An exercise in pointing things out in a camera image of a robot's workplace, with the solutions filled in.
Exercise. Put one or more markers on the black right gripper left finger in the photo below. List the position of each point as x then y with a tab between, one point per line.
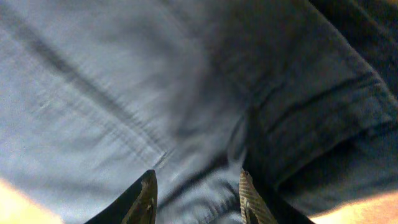
136	205

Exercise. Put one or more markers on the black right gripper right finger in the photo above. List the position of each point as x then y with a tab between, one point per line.
265	206

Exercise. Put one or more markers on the navy blue shorts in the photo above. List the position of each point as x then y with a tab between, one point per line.
95	93

